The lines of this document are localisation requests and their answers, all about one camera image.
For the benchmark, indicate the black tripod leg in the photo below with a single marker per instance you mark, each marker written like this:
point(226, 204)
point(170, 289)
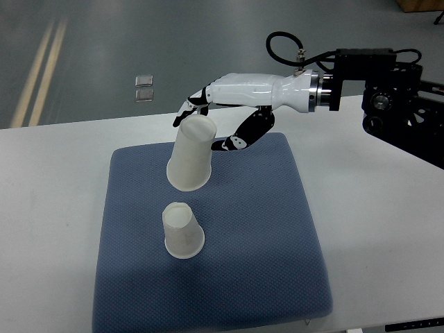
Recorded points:
point(438, 19)

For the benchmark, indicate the lower metal floor plate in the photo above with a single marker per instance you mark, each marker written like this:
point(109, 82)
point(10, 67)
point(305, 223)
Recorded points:
point(144, 95)

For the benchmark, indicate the white paper cup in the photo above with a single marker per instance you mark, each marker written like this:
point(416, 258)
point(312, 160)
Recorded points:
point(189, 167)
point(183, 236)

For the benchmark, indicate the metal floor plate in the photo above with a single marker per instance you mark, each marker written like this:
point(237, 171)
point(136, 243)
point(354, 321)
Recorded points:
point(144, 80)
point(144, 95)

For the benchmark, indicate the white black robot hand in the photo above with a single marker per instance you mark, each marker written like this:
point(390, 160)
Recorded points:
point(302, 92)

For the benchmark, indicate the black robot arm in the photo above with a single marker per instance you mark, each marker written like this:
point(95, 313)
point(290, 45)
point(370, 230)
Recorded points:
point(396, 101)

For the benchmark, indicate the white paper cup on cushion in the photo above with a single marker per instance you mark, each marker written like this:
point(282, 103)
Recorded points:
point(183, 236)

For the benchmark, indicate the blue fabric cushion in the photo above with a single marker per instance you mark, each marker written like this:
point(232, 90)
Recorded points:
point(261, 263)

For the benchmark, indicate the wooden box corner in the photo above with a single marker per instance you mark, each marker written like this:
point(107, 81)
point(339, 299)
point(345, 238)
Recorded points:
point(409, 6)

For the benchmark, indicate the black table control panel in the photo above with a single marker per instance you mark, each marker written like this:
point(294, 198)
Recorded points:
point(414, 325)

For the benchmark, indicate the upper metal floor plate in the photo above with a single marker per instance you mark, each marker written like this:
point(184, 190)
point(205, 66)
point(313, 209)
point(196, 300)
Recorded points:
point(144, 80)

